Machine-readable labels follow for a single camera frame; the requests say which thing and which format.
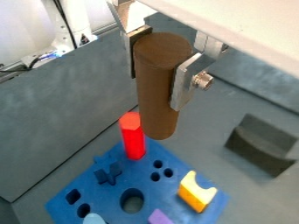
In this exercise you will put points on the yellow arch block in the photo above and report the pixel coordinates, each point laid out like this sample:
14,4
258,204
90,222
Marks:
197,196

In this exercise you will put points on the black curved cradle stand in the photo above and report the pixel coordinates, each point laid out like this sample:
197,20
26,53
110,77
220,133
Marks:
264,145

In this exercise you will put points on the blue shape sorter board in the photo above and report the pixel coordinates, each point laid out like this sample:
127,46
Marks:
146,187

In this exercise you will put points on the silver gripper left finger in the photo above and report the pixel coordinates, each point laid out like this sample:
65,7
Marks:
133,28

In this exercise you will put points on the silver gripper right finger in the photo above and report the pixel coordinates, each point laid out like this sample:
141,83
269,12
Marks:
191,74

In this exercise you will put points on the red hexagonal peg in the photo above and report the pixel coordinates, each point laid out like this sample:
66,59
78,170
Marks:
133,134

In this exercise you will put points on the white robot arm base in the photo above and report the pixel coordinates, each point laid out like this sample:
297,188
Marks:
37,26

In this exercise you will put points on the blue star peg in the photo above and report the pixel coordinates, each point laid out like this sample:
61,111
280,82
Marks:
107,176

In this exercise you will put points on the brown cylinder peg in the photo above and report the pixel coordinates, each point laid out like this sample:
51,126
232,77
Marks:
159,52

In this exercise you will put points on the purple rectangular block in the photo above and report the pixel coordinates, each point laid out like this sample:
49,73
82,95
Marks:
159,218

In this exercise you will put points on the light blue cylinder peg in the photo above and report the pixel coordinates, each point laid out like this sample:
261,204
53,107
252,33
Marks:
93,218

